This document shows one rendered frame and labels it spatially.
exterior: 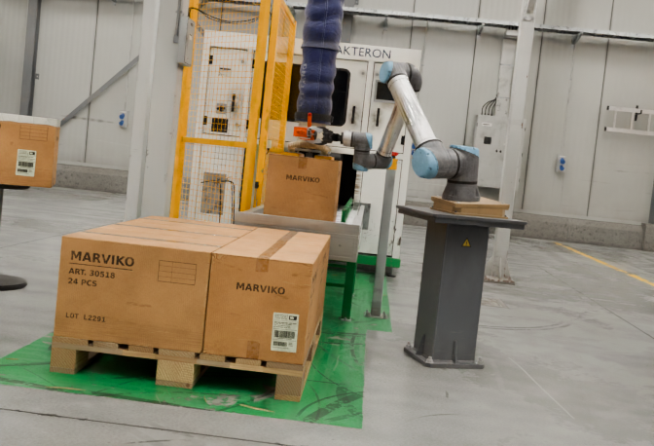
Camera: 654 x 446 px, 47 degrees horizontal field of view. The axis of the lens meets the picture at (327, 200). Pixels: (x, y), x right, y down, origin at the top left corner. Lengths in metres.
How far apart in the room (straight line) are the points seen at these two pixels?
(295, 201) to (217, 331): 1.43
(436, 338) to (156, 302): 1.44
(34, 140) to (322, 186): 1.68
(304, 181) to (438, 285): 1.02
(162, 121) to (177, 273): 2.19
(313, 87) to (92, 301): 2.00
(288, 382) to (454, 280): 1.13
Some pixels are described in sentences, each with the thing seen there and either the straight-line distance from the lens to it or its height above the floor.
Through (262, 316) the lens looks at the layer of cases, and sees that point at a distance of 2.95.
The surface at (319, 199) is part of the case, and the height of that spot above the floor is 0.72.
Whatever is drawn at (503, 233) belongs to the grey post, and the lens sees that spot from 7.08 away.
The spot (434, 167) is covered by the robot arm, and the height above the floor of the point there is 0.96.
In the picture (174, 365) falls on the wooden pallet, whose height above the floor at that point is 0.09.
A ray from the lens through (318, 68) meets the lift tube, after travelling 4.48.
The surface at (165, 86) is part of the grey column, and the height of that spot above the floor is 1.32.
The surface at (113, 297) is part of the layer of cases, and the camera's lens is 3.08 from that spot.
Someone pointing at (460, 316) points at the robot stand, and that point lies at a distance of 3.80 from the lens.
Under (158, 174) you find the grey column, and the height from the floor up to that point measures 0.74.
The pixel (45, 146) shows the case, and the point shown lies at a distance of 4.63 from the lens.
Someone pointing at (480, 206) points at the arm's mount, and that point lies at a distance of 3.71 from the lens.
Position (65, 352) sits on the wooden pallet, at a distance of 3.19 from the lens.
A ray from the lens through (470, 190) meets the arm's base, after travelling 3.76.
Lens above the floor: 0.94
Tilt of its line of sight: 3 degrees down
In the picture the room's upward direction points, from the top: 6 degrees clockwise
